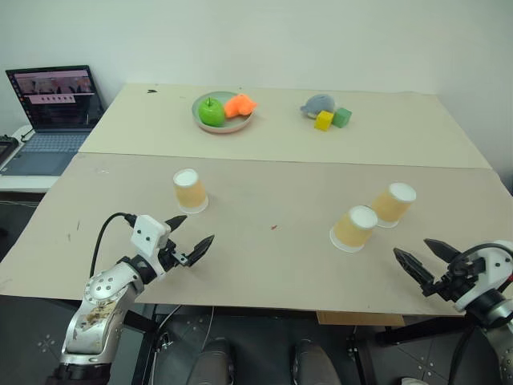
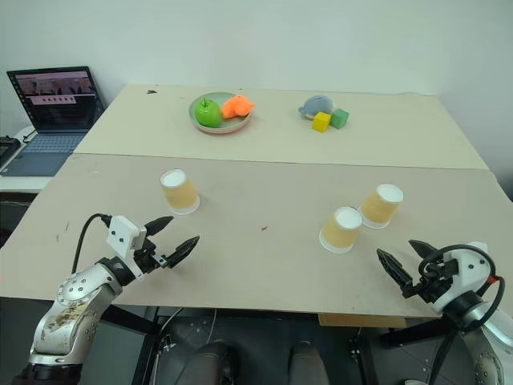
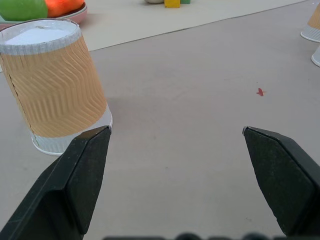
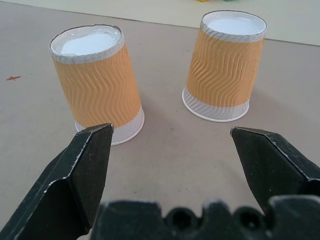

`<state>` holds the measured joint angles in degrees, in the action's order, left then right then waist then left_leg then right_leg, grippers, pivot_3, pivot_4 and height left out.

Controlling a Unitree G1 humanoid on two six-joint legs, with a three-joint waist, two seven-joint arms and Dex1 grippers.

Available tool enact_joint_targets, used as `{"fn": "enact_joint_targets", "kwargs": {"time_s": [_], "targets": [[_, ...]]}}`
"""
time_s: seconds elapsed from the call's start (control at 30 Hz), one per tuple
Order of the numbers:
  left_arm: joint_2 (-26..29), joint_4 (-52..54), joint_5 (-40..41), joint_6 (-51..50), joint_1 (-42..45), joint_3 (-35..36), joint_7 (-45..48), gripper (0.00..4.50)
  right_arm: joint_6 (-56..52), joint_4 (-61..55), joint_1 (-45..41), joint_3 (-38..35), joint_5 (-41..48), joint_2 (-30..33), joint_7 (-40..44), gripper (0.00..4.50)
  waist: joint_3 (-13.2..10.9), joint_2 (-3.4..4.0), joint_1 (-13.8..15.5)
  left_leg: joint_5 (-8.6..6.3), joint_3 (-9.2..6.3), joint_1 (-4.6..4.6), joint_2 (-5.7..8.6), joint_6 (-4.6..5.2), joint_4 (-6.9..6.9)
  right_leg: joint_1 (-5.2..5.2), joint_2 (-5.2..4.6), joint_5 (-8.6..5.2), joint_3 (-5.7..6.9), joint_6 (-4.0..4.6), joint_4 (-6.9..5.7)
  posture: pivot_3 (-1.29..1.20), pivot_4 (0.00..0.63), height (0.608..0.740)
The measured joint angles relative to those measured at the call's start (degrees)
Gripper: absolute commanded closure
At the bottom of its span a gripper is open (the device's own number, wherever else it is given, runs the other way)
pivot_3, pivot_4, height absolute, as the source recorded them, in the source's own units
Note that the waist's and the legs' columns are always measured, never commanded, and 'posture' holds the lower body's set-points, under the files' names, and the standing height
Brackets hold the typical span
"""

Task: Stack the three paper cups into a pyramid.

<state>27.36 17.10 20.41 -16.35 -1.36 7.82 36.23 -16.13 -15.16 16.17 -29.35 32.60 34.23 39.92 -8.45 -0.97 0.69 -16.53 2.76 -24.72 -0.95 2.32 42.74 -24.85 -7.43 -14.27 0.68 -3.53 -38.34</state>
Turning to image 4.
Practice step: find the yellow object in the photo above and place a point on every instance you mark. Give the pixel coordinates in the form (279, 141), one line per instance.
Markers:
(201, 0)

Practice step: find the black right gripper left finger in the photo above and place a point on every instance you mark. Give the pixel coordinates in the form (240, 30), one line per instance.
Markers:
(65, 185)

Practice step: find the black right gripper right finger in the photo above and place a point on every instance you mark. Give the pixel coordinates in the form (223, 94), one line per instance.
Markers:
(270, 170)

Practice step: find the orange ribbed paper cup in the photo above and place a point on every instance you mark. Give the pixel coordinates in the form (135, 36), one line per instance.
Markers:
(221, 72)
(96, 82)

